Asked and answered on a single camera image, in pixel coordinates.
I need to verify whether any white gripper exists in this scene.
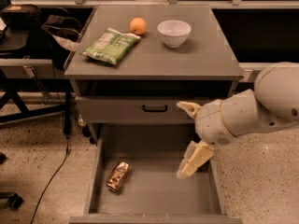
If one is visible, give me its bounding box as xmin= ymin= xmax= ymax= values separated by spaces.
xmin=177 ymin=100 xmax=236 ymax=179

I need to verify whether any crushed orange metallic can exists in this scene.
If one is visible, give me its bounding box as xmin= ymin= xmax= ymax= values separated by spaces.
xmin=107 ymin=161 xmax=130 ymax=192

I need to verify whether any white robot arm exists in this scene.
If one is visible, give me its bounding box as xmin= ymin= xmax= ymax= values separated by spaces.
xmin=177 ymin=63 xmax=299 ymax=179

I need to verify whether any open grey middle drawer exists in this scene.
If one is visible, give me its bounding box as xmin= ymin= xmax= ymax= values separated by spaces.
xmin=69 ymin=124 xmax=243 ymax=224

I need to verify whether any grey drawer cabinet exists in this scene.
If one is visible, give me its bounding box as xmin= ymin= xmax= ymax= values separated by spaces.
xmin=63 ymin=4 xmax=245 ymax=145

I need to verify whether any closed grey top drawer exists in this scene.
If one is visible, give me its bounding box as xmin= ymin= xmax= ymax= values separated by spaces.
xmin=75 ymin=95 xmax=235 ymax=125

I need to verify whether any white ceramic bowl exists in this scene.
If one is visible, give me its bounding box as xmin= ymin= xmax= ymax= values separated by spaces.
xmin=157 ymin=20 xmax=192 ymax=48

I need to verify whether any orange fruit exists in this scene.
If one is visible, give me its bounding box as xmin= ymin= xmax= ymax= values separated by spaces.
xmin=130 ymin=18 xmax=147 ymax=35

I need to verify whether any green chip bag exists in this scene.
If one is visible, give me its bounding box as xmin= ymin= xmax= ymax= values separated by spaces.
xmin=81 ymin=28 xmax=140 ymax=65

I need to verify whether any black chair caster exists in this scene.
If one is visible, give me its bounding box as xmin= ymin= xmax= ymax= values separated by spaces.
xmin=0 ymin=192 xmax=23 ymax=210

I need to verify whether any black case on table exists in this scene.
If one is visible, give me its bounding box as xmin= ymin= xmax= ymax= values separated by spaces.
xmin=0 ymin=4 xmax=41 ymax=29

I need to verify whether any black drawer handle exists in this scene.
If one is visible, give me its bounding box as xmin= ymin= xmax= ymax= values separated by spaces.
xmin=142 ymin=105 xmax=168 ymax=113

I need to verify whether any black floor cable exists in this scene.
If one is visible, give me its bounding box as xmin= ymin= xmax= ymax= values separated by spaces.
xmin=30 ymin=133 xmax=70 ymax=224

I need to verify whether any dark bag with strap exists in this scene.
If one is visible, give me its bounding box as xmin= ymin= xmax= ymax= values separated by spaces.
xmin=42 ymin=15 xmax=82 ymax=70

